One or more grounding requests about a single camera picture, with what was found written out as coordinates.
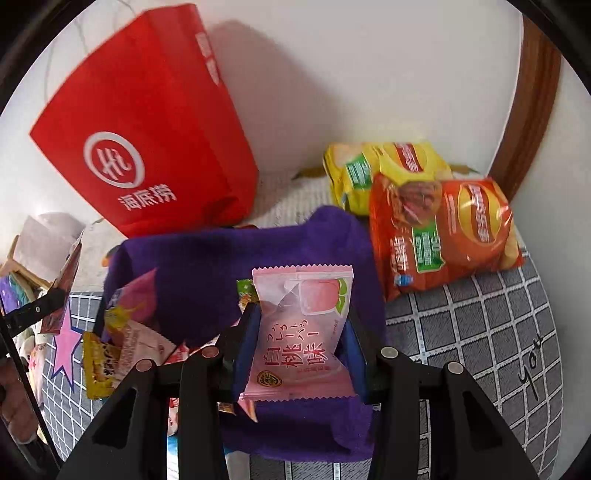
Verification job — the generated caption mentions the pink paper star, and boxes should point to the pink paper star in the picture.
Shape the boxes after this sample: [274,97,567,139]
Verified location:
[50,302,86,388]

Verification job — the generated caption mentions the white purple swirl snack packet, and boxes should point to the white purple swirl snack packet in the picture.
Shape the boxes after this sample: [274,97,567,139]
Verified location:
[113,320,178,370]

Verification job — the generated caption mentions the pink peach snack packet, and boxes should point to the pink peach snack packet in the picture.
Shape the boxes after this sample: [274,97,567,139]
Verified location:
[239,264,358,401]

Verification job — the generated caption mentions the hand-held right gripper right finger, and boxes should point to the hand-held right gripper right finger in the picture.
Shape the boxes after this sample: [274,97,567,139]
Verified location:
[342,318,539,480]

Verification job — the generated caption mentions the red paper bag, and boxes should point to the red paper bag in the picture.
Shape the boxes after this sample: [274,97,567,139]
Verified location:
[29,4,259,238]

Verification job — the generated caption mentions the brown wooden door frame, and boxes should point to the brown wooden door frame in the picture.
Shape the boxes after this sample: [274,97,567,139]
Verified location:
[489,14,563,204]

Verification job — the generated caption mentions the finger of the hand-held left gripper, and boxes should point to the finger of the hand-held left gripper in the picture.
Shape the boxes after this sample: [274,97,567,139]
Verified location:
[0,286,70,326]

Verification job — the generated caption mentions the yellow chips bag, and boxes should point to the yellow chips bag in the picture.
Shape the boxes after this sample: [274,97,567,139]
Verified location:
[322,141,453,217]

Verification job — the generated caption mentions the white paper bag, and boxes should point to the white paper bag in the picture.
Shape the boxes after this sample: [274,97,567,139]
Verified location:
[21,212,86,259]

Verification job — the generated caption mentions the green snack packet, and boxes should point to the green snack packet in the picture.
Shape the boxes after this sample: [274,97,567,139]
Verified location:
[236,278,259,310]

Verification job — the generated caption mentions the purple cloth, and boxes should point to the purple cloth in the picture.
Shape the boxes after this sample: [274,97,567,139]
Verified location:
[102,205,387,462]

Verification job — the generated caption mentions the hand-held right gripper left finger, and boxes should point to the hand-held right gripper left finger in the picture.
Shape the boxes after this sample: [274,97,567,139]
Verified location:
[58,304,264,480]

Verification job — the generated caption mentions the grey checked bedsheet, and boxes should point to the grey checked bedsheet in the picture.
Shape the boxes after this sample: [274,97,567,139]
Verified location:
[32,251,566,480]

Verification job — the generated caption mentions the orange chips bag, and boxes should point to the orange chips bag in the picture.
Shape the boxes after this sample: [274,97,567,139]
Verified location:
[368,173,526,303]

